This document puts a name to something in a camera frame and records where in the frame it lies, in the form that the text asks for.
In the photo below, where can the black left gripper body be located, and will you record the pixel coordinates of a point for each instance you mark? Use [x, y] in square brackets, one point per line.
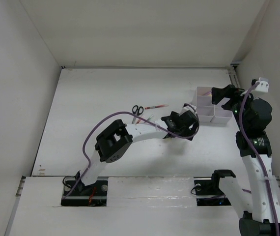
[186, 132]

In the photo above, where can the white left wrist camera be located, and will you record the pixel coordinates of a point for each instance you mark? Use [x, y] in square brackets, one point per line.
[188, 107]

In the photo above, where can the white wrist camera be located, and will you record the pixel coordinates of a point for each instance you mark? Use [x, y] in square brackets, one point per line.
[188, 107]
[261, 86]

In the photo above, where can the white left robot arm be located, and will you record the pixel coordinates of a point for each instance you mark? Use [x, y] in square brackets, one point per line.
[113, 141]

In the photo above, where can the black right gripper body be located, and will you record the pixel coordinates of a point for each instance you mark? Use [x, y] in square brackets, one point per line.
[235, 103]

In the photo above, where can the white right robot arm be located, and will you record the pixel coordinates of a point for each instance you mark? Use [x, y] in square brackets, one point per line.
[258, 209]

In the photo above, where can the red pen refill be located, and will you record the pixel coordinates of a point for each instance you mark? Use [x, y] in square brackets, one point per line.
[156, 106]

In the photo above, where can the white compartment organizer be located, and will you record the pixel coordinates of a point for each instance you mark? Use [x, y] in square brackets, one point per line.
[207, 112]

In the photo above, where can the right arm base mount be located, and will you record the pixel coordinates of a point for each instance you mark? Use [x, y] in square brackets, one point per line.
[207, 192]

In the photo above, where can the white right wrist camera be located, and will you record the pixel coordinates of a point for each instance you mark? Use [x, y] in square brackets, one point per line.
[261, 86]

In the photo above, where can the black handled scissors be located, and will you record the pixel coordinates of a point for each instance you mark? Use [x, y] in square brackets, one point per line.
[137, 111]

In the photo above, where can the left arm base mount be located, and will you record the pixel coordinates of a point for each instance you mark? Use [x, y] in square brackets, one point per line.
[94, 195]

